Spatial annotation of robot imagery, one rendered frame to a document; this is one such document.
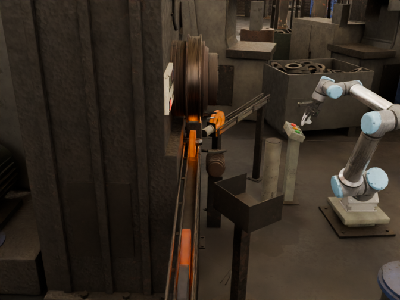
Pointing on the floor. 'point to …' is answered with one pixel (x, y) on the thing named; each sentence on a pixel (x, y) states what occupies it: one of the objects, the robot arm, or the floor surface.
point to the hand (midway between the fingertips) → (301, 123)
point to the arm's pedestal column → (362, 231)
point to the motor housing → (212, 165)
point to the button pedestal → (291, 165)
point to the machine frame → (98, 141)
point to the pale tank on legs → (291, 12)
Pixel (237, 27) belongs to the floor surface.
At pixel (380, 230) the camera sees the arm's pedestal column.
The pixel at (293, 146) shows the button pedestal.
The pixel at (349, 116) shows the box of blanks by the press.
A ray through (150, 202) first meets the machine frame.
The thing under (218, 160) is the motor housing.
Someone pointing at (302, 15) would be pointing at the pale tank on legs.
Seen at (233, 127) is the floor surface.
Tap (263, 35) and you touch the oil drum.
